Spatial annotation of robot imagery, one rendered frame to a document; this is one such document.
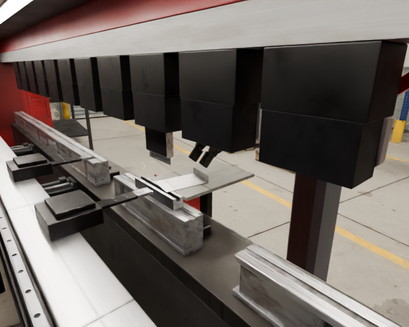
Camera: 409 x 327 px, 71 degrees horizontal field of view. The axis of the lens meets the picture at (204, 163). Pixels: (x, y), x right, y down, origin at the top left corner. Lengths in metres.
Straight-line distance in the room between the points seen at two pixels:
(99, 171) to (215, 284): 0.69
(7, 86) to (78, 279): 2.37
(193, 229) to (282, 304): 0.28
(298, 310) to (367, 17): 0.42
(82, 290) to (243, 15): 0.48
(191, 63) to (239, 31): 0.12
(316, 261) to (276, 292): 0.89
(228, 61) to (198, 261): 0.46
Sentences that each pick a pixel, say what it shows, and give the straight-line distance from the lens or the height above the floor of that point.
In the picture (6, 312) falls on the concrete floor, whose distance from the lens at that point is 2.14.
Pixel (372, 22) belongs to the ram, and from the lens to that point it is 0.37.
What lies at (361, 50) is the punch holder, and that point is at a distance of 0.37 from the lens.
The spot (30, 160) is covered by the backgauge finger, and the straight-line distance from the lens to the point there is 1.05.
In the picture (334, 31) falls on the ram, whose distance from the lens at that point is 0.38.
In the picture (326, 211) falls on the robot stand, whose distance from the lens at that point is 1.33.
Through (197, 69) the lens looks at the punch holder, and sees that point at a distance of 0.54.
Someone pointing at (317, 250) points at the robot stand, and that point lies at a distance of 1.40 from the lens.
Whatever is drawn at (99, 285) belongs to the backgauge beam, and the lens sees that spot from 0.52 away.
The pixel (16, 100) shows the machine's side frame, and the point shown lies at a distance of 2.81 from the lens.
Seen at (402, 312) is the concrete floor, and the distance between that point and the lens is 2.14.
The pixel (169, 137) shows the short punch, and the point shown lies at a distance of 0.71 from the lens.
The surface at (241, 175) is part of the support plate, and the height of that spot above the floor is 1.00.
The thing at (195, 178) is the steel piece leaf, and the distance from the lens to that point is 0.85.
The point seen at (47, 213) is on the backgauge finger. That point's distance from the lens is 0.70.
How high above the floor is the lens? 1.32
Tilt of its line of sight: 19 degrees down
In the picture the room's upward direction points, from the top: straight up
